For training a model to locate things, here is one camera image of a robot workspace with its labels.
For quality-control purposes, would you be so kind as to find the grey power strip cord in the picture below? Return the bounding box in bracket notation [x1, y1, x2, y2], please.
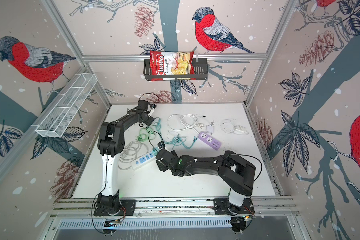
[118, 140, 148, 171]

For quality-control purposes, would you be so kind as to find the white charger adapter with cable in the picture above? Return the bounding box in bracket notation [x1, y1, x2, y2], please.
[221, 119, 249, 135]

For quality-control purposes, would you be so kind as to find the teal multi-head charging cable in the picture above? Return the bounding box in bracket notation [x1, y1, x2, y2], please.
[163, 133, 199, 151]

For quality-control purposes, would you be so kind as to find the purple power strip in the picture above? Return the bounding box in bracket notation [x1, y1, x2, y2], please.
[198, 132, 222, 151]

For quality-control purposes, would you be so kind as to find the red chips bag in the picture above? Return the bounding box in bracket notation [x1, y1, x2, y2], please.
[150, 51, 195, 81]

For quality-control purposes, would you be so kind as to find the white wire wall basket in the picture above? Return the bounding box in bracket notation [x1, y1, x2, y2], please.
[36, 73, 98, 138]

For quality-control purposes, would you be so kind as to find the white blue power strip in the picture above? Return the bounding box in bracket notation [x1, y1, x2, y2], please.
[131, 148, 159, 170]

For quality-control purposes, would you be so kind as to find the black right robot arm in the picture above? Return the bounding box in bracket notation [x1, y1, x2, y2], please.
[156, 148, 256, 207]

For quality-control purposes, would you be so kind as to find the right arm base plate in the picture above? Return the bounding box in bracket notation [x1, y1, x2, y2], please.
[213, 198, 255, 216]

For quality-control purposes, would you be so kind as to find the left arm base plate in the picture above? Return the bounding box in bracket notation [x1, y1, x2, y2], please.
[93, 200, 137, 217]

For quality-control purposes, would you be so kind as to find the aluminium front rail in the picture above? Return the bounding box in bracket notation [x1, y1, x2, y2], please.
[50, 196, 300, 219]

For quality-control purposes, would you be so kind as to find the black wall basket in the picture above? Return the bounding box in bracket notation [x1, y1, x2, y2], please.
[143, 59, 209, 82]

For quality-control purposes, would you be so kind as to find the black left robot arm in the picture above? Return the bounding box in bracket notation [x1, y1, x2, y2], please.
[97, 100, 157, 211]

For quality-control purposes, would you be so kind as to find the white power strip cord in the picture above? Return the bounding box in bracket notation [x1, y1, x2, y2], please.
[167, 113, 217, 134]

